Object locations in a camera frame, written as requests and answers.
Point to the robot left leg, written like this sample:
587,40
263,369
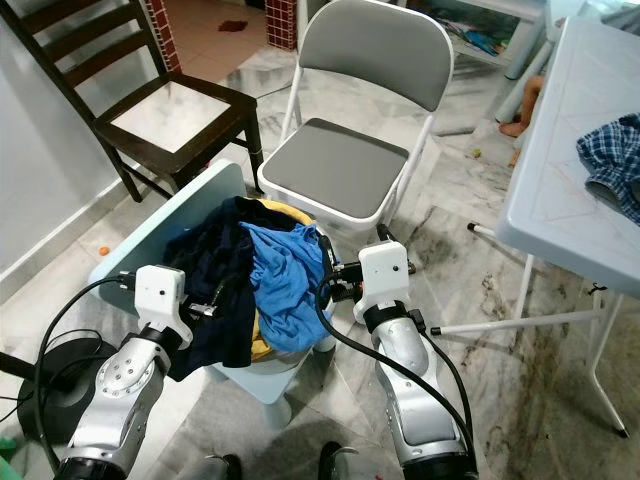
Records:
218,468

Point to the blue plaid shirt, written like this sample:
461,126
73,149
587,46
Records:
615,165

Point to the yellow garment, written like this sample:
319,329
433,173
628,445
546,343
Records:
295,212

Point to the robot leg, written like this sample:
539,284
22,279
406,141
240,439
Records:
350,465
218,468

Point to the small orange ball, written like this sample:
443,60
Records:
104,250

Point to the white laundry basket with lid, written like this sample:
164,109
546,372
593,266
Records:
150,230

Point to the light blue garment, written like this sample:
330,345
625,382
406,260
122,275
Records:
290,280

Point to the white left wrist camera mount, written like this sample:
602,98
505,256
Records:
160,295

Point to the dark navy garment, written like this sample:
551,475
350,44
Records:
220,260

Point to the grey white folding chair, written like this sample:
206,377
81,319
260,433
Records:
340,165

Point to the robot right leg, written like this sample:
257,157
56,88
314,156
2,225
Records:
350,465

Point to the black round floor stand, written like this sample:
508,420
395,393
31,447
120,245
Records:
70,390

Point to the red brick tile pillar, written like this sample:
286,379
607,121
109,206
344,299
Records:
280,22

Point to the green cloth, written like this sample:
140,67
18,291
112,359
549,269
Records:
10,470

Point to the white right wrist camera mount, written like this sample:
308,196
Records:
382,270

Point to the small child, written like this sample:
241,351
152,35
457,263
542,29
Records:
525,105

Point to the dark wooden chair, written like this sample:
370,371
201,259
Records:
238,105

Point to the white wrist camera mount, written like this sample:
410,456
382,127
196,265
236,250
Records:
382,270
160,295

